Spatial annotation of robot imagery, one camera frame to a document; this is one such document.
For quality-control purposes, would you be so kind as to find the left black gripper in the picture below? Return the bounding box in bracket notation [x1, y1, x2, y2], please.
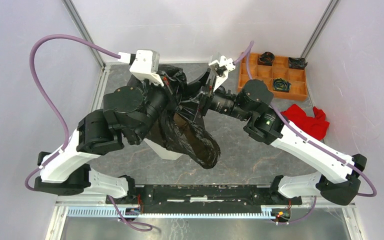
[132, 71, 189, 144]

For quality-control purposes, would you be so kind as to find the black trash bag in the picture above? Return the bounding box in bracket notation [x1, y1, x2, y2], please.
[127, 64, 222, 170]

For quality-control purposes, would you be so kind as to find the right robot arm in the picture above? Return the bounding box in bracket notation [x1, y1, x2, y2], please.
[187, 69, 367, 206]

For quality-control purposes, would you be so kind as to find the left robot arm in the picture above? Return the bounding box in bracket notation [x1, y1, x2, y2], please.
[33, 71, 186, 204]

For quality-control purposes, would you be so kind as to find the white trash bin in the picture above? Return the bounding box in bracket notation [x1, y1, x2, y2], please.
[144, 139, 183, 161]

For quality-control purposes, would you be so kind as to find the wooden compartment tray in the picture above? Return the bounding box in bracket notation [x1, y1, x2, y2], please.
[236, 53, 308, 101]

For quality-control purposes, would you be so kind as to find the orange black rolled tie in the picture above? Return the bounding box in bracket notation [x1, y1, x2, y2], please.
[257, 51, 275, 66]

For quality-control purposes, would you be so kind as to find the blue yellow rolled tie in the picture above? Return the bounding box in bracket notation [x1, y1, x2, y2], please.
[272, 78, 292, 93]

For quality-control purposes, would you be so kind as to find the dark grey rolled tie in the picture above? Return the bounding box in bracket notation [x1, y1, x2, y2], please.
[288, 57, 308, 70]

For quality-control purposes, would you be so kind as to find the red cloth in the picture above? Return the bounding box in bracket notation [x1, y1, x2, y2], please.
[281, 104, 330, 141]

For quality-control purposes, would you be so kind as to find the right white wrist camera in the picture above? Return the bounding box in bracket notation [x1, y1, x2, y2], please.
[208, 53, 236, 91]

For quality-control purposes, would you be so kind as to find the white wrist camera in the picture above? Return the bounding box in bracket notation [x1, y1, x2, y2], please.
[117, 49, 164, 86]
[208, 53, 236, 91]

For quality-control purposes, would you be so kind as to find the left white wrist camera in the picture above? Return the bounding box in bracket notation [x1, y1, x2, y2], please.
[117, 49, 164, 86]

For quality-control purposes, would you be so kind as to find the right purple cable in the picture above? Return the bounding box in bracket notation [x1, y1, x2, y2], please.
[233, 40, 378, 198]

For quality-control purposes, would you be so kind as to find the purple cable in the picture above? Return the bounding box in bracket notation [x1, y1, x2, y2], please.
[233, 40, 378, 198]
[24, 33, 123, 192]

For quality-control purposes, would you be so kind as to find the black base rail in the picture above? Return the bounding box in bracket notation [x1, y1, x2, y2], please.
[114, 184, 303, 214]

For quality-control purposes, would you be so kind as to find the left aluminium corner post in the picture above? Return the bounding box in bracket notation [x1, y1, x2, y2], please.
[62, 0, 106, 69]

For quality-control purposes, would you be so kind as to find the aluminium corner post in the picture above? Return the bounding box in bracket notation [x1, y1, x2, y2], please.
[62, 0, 106, 69]
[300, 0, 341, 59]

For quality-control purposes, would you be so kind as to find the right aluminium corner post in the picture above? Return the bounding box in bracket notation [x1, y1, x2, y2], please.
[300, 0, 341, 59]

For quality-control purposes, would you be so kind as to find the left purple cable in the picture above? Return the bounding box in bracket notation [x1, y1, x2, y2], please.
[24, 33, 123, 192]

